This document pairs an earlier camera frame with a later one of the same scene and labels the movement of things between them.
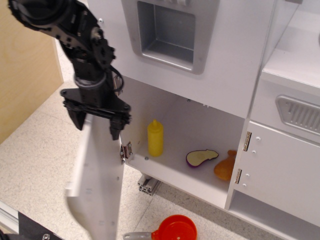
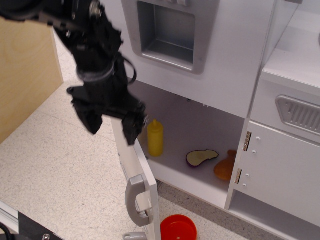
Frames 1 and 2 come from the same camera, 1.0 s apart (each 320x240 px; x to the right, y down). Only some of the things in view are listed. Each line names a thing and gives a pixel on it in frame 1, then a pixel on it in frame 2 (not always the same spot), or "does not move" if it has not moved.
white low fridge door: x=94 y=188 -> x=141 y=194
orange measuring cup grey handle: x=172 y=227 does not move
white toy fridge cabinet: x=189 y=68 does not move
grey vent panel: x=299 y=114 does not move
